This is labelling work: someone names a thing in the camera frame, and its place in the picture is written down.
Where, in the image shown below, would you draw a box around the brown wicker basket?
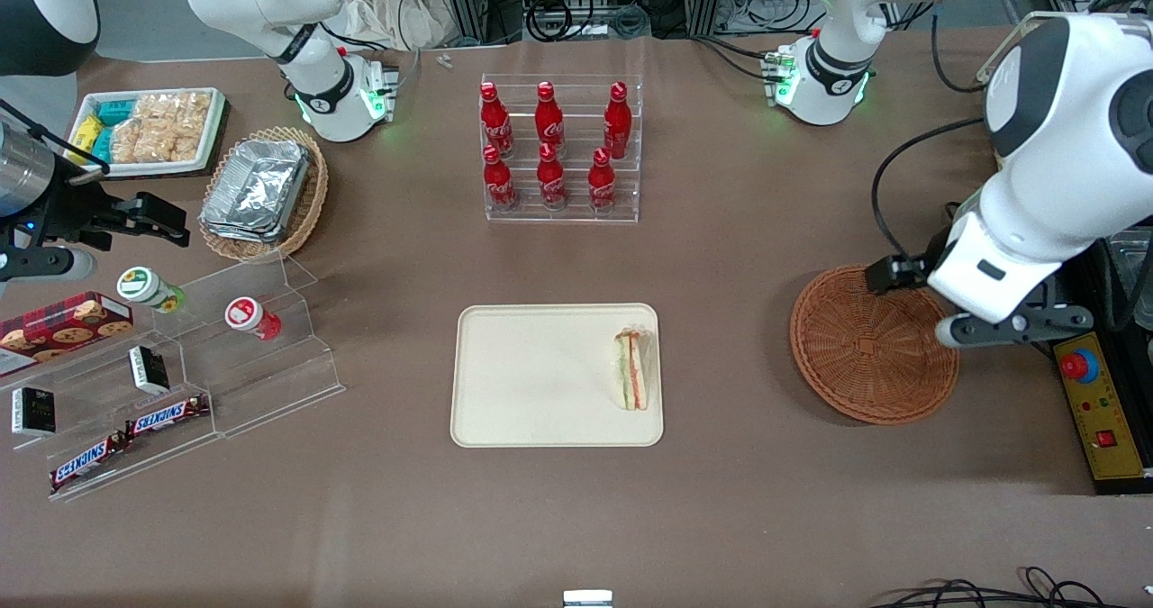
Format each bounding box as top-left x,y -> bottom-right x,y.
790,264 -> 960,426

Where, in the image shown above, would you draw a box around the red cola bottle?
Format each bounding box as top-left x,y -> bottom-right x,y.
480,83 -> 515,159
604,82 -> 633,160
535,82 -> 567,154
483,145 -> 520,213
537,143 -> 569,211
588,148 -> 619,214

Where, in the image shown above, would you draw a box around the Snickers chocolate bar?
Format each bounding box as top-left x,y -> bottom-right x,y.
50,435 -> 129,492
126,394 -> 210,438

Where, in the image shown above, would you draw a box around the yellow snack packet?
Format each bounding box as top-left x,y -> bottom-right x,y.
70,114 -> 105,166

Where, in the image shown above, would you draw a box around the clear acrylic bottle rack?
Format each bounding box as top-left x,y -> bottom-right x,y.
480,73 -> 646,224

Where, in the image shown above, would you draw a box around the white wire basket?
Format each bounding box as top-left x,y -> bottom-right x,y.
977,11 -> 1082,85

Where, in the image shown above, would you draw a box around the triangle sandwich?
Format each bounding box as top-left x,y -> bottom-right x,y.
613,325 -> 652,412

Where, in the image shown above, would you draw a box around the black base cable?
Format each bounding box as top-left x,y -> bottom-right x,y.
692,35 -> 783,83

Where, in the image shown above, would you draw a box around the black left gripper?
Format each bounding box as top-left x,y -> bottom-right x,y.
866,221 -> 961,295

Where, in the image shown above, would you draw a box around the yellow emergency stop control box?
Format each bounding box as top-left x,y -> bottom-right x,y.
1049,239 -> 1153,496

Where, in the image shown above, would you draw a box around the red yogurt drink bottle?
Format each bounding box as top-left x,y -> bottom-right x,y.
225,296 -> 283,341

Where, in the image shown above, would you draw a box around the white snack tray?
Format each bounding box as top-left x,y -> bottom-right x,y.
68,87 -> 227,179

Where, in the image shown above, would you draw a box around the red cookie box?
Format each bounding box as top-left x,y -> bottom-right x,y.
0,291 -> 134,377

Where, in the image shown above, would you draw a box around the black floor cables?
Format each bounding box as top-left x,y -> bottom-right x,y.
869,567 -> 1153,608

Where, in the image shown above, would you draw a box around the light wicker basket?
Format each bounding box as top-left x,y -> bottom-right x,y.
198,126 -> 330,263

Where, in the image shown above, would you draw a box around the stack of foil trays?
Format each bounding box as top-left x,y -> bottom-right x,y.
200,138 -> 313,245

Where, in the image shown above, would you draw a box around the beige cloth bag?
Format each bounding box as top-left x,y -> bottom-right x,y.
338,0 -> 453,50

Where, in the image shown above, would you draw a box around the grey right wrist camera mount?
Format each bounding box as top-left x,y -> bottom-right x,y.
0,246 -> 95,283

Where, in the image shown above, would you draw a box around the clear acrylic step shelf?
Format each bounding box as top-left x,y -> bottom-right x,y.
0,255 -> 345,503

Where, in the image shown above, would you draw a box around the beige plastic tray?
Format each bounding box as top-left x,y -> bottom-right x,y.
450,304 -> 665,449

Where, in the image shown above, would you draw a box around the small black box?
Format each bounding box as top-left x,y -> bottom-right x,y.
129,345 -> 170,395
12,387 -> 57,436

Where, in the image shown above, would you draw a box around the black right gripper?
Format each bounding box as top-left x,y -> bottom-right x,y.
32,171 -> 192,250

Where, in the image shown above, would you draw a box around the rice cracker bag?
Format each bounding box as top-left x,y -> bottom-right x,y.
135,92 -> 213,162
109,118 -> 172,165

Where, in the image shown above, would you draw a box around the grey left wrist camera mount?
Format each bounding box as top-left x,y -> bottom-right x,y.
934,300 -> 1096,350

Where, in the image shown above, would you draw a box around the green lid drink bottle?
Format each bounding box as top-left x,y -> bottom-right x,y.
117,267 -> 186,313

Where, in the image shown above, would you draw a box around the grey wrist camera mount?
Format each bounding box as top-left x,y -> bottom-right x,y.
0,246 -> 95,283
934,300 -> 1096,350

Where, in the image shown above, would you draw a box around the coiled black cable bundle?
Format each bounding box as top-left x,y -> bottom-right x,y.
527,0 -> 575,43

